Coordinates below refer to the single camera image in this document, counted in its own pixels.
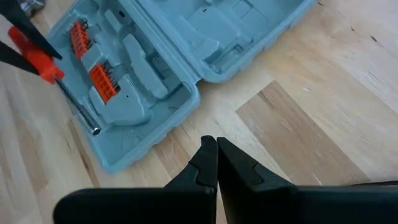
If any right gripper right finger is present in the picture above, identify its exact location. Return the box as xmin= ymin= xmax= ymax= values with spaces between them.
xmin=216 ymin=136 xmax=398 ymax=224

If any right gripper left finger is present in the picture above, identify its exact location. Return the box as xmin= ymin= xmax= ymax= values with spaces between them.
xmin=52 ymin=134 xmax=218 ymax=224

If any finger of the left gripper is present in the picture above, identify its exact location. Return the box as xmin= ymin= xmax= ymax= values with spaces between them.
xmin=0 ymin=0 xmax=63 ymax=60
xmin=0 ymin=40 xmax=40 ymax=77

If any red-handled claw hammer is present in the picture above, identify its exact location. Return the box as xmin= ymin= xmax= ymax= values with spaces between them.
xmin=17 ymin=0 xmax=47 ymax=17

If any red-handled screwdriver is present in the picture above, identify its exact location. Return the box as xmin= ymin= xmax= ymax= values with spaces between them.
xmin=7 ymin=26 xmax=103 ymax=137

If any red screwdriver bit holder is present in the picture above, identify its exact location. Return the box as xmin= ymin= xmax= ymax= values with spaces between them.
xmin=89 ymin=61 xmax=121 ymax=104
xmin=68 ymin=20 xmax=95 ymax=60

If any grey plastic tool case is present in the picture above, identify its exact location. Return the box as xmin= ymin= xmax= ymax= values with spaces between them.
xmin=46 ymin=0 xmax=317 ymax=174

